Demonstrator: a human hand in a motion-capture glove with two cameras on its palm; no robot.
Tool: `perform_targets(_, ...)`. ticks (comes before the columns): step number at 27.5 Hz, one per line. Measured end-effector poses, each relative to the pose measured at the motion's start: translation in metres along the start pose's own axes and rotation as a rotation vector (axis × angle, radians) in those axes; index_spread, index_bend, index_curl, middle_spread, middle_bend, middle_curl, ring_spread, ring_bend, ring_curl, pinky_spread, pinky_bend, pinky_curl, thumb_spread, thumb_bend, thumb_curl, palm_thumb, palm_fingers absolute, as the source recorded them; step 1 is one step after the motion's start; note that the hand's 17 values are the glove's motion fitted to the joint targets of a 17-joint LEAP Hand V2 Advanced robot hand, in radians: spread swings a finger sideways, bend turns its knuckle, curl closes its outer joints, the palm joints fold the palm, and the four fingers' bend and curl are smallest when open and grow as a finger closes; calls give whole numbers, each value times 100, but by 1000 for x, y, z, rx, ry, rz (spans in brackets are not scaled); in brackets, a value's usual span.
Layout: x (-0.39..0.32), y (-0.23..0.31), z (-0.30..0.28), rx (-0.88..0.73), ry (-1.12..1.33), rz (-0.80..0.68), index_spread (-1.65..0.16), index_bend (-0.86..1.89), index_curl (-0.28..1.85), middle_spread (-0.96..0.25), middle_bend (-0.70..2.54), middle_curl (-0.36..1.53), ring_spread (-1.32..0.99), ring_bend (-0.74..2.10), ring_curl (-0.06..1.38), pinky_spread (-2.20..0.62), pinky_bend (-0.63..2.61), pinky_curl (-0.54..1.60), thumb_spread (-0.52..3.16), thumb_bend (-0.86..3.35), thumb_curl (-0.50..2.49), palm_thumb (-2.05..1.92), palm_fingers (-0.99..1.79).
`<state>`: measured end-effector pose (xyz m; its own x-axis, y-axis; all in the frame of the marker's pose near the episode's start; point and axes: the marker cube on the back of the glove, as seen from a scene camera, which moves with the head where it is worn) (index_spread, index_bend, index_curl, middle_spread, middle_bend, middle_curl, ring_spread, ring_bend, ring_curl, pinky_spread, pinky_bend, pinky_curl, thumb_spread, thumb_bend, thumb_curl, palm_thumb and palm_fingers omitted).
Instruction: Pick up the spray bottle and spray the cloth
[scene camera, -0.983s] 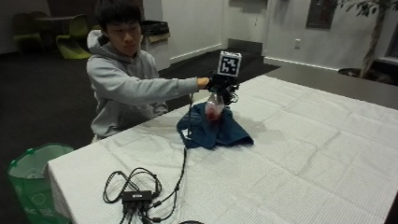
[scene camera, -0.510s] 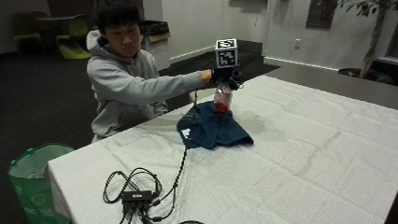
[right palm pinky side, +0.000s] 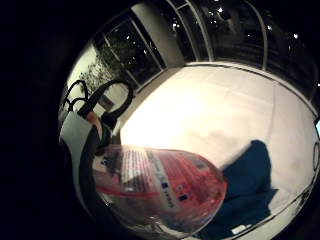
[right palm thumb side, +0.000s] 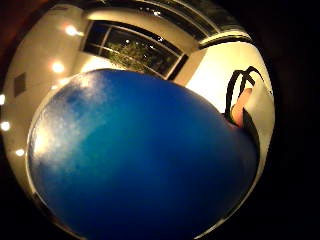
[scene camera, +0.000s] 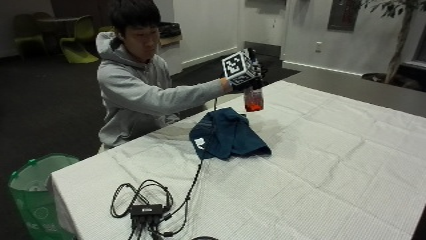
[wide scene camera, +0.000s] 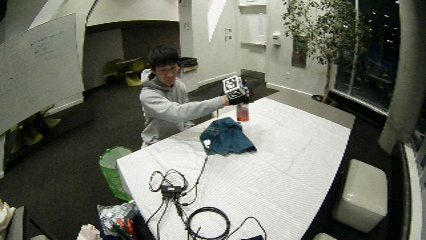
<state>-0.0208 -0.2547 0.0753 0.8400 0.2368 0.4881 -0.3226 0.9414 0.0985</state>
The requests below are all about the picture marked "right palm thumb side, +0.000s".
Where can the grey wall vent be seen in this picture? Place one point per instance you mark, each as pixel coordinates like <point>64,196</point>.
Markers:
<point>20,84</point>

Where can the round ceiling spot lamp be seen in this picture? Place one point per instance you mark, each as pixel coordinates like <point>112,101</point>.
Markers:
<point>71,30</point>
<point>20,152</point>
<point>57,67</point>
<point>1,99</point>
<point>5,126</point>

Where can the dark glass upper gallery railing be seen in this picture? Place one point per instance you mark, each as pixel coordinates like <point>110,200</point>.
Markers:
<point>200,23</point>

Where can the large dark window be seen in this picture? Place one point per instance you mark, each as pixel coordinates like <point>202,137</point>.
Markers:
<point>140,50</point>

